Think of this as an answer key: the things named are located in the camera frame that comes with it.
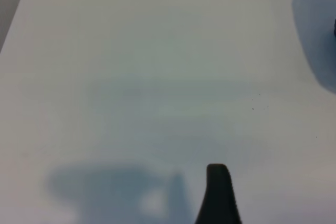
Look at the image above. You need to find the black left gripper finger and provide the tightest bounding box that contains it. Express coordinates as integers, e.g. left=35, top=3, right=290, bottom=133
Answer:
left=194, top=163, right=242, bottom=224

